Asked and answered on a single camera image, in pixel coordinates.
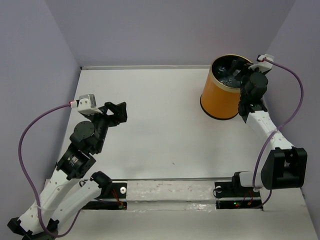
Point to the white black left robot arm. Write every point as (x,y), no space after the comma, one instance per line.
(51,209)

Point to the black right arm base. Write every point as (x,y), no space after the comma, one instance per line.
(229,197)

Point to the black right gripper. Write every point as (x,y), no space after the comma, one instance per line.
(241,65)

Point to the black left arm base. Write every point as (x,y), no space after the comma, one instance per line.
(114,198)

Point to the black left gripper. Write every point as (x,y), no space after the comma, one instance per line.
(120,116)

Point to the orange cylindrical bin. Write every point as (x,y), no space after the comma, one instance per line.
(217,100)

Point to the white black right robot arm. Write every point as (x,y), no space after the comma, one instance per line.
(279,165)

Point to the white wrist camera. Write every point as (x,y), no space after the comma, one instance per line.
(264,63)
(87,105)

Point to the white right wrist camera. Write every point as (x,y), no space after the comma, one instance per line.
(264,63)

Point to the metal rail strip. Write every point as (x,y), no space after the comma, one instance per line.
(176,179)

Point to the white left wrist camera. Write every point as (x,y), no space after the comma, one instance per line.
(87,105)

